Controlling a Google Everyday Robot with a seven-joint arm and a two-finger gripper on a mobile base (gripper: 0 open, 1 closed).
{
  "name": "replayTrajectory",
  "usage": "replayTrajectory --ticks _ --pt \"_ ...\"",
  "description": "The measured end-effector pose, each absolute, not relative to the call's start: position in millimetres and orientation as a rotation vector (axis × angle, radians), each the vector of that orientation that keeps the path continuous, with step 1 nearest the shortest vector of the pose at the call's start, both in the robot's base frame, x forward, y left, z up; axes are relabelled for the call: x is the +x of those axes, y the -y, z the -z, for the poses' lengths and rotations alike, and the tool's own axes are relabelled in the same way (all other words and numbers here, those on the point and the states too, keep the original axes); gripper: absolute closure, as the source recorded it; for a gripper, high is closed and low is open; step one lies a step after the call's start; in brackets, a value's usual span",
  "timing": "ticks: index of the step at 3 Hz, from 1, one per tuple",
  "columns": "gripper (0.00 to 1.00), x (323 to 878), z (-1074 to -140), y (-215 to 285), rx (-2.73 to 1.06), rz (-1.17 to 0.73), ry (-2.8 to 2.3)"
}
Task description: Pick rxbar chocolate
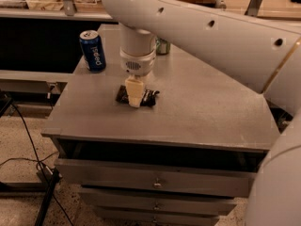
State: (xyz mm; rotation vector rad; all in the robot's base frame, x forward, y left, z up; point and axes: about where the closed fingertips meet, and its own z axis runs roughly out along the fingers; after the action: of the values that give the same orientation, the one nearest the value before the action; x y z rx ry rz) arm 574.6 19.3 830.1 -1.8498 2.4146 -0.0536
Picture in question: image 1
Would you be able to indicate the grey metal shelf rail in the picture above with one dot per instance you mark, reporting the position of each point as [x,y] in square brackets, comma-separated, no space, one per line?
[267,9]

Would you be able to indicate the dark chocolate rxbar wrapper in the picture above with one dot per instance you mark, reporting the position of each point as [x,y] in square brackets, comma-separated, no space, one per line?
[148,99]

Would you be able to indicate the bottom grey drawer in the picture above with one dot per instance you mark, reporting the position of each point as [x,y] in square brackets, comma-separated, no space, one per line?
[156,217]

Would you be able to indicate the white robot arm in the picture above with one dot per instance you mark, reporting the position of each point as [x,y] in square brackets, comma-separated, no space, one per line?
[262,55]

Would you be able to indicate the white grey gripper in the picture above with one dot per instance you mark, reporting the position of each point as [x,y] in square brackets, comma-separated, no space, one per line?
[137,65]

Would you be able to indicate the middle grey drawer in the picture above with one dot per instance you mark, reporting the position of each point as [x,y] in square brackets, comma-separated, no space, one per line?
[156,202]

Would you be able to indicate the green soda can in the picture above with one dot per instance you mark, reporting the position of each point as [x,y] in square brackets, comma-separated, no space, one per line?
[162,47]

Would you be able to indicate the grey drawer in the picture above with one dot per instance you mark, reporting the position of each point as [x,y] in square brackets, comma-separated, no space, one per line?
[223,183]
[156,217]
[156,202]

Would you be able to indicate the grey side bench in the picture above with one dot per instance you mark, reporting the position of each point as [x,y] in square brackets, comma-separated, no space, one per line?
[33,82]

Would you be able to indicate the grey drawer cabinet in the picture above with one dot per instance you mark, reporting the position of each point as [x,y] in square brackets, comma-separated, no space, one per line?
[202,118]

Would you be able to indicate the top grey drawer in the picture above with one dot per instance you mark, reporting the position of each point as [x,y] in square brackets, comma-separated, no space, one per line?
[223,183]

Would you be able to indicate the black stand leg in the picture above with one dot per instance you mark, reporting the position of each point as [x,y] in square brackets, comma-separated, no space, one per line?
[50,187]

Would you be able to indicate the blue pepsi can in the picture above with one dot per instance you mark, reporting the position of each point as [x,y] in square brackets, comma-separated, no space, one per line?
[92,48]

